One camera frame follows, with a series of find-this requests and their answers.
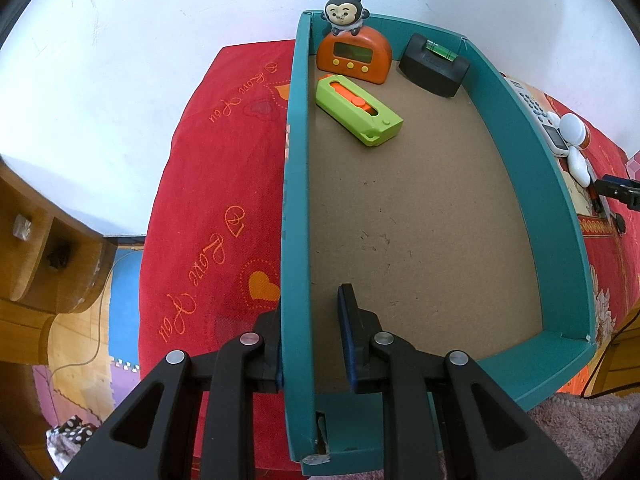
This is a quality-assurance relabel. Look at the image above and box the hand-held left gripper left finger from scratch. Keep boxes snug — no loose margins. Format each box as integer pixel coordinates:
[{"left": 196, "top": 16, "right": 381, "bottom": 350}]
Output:
[{"left": 60, "top": 307, "right": 286, "bottom": 480}]

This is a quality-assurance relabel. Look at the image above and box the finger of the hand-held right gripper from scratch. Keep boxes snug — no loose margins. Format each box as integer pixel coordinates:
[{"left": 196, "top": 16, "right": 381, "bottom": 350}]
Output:
[{"left": 595, "top": 174, "right": 640, "bottom": 211}]

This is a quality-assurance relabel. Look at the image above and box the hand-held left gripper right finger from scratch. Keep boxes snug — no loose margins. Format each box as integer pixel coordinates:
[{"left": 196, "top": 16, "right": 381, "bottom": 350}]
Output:
[{"left": 337, "top": 284, "right": 583, "bottom": 480}]

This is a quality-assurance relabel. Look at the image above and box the white rounded case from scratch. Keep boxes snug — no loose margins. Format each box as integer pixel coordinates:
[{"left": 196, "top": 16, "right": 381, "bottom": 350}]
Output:
[{"left": 567, "top": 147, "right": 593, "bottom": 187}]

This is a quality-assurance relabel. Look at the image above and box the teal cardboard box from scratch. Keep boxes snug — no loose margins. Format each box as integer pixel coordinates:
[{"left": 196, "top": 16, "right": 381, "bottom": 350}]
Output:
[{"left": 280, "top": 10, "right": 598, "bottom": 463}]

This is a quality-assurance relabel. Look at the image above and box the orange bottle with white cap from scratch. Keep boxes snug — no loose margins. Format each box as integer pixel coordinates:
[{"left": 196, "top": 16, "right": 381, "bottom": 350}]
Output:
[{"left": 559, "top": 114, "right": 592, "bottom": 150}]

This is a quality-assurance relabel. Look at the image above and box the white remote control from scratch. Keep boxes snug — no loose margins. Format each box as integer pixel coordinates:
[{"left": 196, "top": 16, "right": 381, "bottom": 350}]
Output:
[{"left": 501, "top": 74, "right": 571, "bottom": 157}]

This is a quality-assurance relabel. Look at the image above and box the black spirit level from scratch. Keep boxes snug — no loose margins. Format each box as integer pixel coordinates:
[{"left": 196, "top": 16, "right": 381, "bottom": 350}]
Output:
[{"left": 398, "top": 33, "right": 471, "bottom": 97}]

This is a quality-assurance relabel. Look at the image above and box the green utility knife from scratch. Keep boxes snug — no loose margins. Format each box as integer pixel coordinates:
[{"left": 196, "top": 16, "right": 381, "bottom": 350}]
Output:
[{"left": 315, "top": 74, "right": 404, "bottom": 147}]

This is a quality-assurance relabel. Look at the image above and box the orange monkey clock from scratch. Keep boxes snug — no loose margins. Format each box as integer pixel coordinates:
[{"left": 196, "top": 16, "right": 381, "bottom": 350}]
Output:
[{"left": 316, "top": 0, "right": 393, "bottom": 84}]

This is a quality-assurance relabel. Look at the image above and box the colourful foam floor mat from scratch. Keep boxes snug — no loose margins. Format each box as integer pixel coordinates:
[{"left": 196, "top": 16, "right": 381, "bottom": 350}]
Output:
[{"left": 30, "top": 247, "right": 151, "bottom": 441}]

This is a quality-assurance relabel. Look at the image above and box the red printed blanket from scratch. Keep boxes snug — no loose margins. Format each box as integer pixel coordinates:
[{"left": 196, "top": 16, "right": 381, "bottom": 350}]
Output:
[{"left": 137, "top": 39, "right": 640, "bottom": 471}]

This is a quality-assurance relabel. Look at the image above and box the polka dot bag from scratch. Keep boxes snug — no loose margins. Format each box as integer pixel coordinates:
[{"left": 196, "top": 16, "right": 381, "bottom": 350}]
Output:
[{"left": 46, "top": 414, "right": 101, "bottom": 473}]

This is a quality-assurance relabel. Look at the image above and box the small dark object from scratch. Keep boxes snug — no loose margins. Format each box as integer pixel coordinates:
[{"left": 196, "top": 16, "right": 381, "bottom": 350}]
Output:
[{"left": 47, "top": 242, "right": 71, "bottom": 268}]

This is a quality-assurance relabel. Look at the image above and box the wooden cabinet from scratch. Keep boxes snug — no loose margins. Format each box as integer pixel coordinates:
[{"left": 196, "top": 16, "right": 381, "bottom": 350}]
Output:
[{"left": 0, "top": 157, "right": 118, "bottom": 366}]

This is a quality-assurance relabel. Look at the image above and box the grey cable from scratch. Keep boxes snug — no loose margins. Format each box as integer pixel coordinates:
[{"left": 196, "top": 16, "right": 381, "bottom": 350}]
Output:
[{"left": 50, "top": 250, "right": 132, "bottom": 381}]

